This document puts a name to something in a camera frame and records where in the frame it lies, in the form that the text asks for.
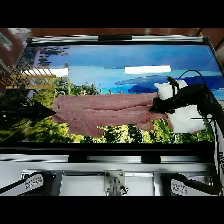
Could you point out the silver frame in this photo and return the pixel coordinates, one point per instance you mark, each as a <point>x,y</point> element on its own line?
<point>100,168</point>

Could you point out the dusty pink shirt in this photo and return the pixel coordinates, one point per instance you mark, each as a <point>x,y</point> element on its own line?
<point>106,111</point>

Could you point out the white garment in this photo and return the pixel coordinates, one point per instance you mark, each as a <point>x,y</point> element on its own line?
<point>186,121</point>

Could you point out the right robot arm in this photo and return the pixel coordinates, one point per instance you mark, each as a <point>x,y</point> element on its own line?
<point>208,103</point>

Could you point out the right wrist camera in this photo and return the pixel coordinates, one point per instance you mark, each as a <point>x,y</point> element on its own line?
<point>172,85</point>

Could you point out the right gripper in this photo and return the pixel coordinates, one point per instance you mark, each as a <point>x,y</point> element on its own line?
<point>166,104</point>

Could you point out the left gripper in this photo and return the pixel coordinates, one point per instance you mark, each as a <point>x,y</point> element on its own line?
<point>40,112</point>

